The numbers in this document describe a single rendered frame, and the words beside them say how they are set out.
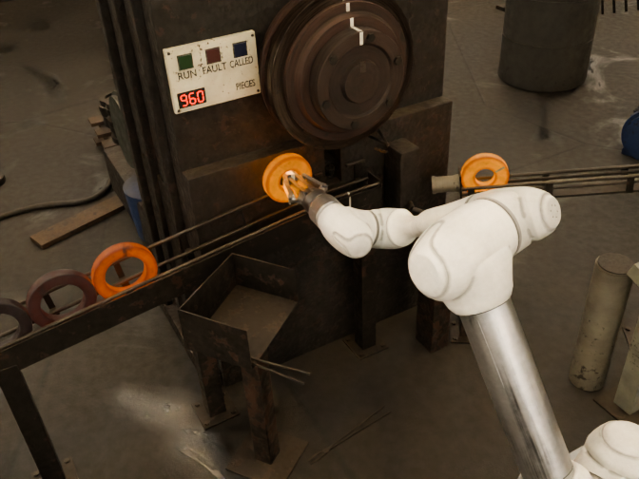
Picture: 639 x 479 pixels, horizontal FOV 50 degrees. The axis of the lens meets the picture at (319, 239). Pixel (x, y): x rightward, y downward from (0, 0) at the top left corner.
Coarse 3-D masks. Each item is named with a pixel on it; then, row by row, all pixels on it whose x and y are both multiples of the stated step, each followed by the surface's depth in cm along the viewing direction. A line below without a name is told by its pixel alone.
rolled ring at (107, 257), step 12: (108, 252) 187; (120, 252) 188; (132, 252) 190; (144, 252) 191; (96, 264) 187; (108, 264) 188; (144, 264) 196; (156, 264) 196; (96, 276) 188; (144, 276) 197; (96, 288) 189; (108, 288) 192; (120, 288) 196
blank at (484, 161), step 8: (472, 160) 219; (480, 160) 218; (488, 160) 218; (496, 160) 218; (464, 168) 221; (472, 168) 220; (480, 168) 220; (488, 168) 220; (496, 168) 219; (504, 168) 219; (464, 176) 222; (472, 176) 222; (496, 176) 221; (504, 176) 221; (464, 184) 224; (472, 184) 224; (480, 184) 224; (488, 184) 224
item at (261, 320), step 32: (224, 288) 192; (256, 288) 195; (288, 288) 189; (192, 320) 172; (224, 320) 187; (256, 320) 186; (224, 352) 173; (256, 352) 177; (256, 384) 197; (256, 416) 206; (256, 448) 216; (288, 448) 222
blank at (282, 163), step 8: (280, 160) 197; (288, 160) 198; (296, 160) 199; (304, 160) 201; (272, 168) 197; (280, 168) 198; (288, 168) 199; (296, 168) 201; (304, 168) 202; (264, 176) 199; (272, 176) 198; (280, 176) 199; (264, 184) 200; (272, 184) 200; (280, 184) 201; (272, 192) 201; (280, 192) 203; (280, 200) 204
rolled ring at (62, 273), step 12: (48, 276) 182; (60, 276) 182; (72, 276) 184; (84, 276) 187; (36, 288) 180; (48, 288) 182; (84, 288) 188; (36, 300) 182; (84, 300) 191; (96, 300) 192; (36, 312) 184; (72, 312) 192
